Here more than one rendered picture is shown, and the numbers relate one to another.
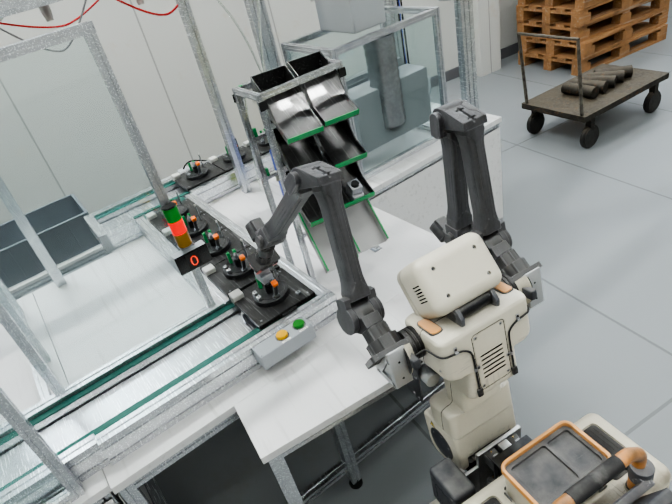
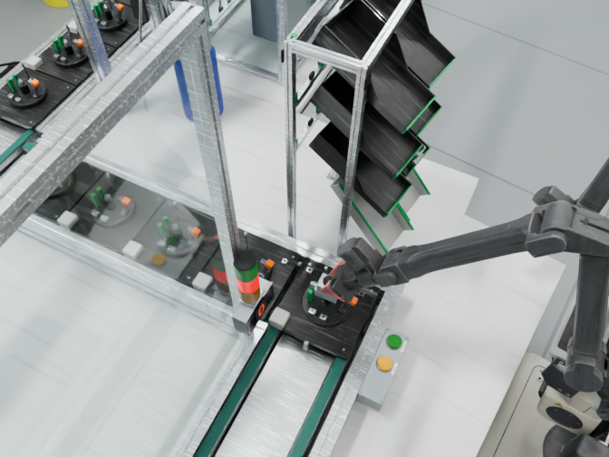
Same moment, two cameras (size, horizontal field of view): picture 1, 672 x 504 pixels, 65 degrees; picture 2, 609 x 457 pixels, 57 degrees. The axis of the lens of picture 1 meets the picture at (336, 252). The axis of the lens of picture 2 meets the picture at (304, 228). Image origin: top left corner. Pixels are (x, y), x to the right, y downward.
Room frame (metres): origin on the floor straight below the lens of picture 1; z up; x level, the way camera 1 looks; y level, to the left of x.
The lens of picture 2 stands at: (1.05, 0.75, 2.42)
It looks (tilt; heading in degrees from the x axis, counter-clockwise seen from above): 56 degrees down; 324
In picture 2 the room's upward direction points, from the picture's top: 1 degrees clockwise
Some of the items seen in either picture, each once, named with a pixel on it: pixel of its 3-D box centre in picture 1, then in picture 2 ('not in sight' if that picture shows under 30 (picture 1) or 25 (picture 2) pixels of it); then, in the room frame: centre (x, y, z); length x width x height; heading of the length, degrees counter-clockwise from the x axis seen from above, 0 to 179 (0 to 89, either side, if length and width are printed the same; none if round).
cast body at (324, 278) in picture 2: (261, 270); (324, 285); (1.60, 0.28, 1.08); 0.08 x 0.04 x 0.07; 29
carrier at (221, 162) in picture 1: (232, 151); (68, 47); (3.02, 0.45, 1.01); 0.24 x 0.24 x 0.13; 28
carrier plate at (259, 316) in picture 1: (271, 296); (325, 306); (1.60, 0.27, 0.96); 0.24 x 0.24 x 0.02; 28
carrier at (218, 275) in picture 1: (237, 260); (246, 262); (1.82, 0.40, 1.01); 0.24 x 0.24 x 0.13; 28
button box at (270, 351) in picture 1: (284, 342); (382, 367); (1.37, 0.25, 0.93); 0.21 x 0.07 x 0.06; 118
